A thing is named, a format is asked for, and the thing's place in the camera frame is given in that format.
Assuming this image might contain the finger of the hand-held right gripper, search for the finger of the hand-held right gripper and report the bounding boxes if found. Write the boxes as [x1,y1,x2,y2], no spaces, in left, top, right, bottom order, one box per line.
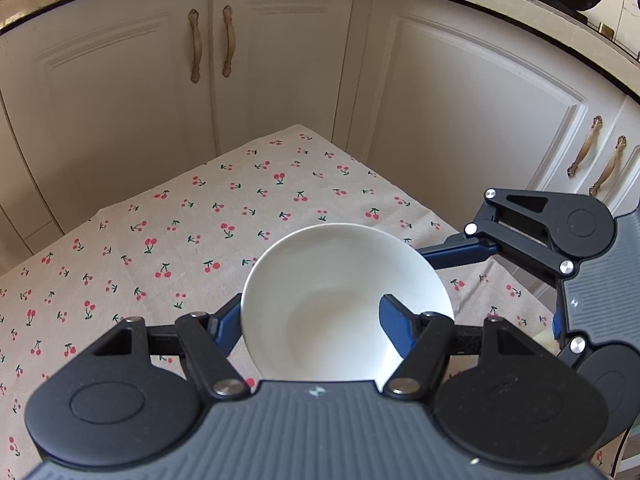
[415,187,581,277]
[550,305,589,367]

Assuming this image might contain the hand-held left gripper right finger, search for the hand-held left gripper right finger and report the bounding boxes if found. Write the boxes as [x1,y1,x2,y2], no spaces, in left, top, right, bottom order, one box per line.
[378,294,566,402]

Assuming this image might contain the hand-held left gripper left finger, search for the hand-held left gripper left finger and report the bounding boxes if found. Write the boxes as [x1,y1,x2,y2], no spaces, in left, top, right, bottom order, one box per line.
[65,302,252,401]

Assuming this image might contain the white bowl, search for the white bowl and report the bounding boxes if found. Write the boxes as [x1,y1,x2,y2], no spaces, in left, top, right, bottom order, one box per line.
[240,223,456,393]

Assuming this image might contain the cherry print tablecloth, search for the cherry print tablecloth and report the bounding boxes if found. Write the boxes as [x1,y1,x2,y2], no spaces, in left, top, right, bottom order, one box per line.
[0,124,557,480]

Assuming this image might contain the cream cabinet door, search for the cream cabinet door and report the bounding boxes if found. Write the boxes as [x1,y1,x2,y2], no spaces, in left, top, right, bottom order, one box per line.
[345,0,626,281]
[210,0,356,156]
[0,0,216,241]
[595,95,640,216]
[0,92,63,273]

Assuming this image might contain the brass cabinet handle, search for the brass cabinet handle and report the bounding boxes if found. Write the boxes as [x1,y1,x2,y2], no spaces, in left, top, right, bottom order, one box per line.
[221,5,236,78]
[566,116,603,179]
[188,8,203,83]
[588,135,628,197]

